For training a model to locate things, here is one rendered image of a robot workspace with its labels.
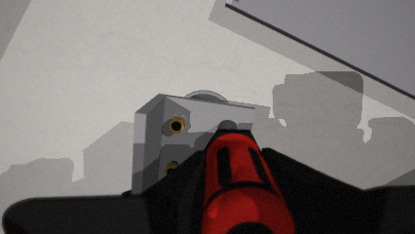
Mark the yellow hex nut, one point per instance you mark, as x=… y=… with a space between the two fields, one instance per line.
x=176 y=125
x=170 y=167

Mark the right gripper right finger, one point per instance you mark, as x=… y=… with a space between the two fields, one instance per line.
x=322 y=204

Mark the grey shallow rectangular tray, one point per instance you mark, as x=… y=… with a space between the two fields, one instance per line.
x=379 y=34

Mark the grey metal bracket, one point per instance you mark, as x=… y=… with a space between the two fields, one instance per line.
x=154 y=145

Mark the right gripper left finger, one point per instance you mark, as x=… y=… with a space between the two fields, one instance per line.
x=175 y=205

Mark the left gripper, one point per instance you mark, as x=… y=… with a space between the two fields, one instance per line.
x=127 y=192

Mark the red screwdriver handle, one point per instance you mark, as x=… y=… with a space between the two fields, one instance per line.
x=241 y=195

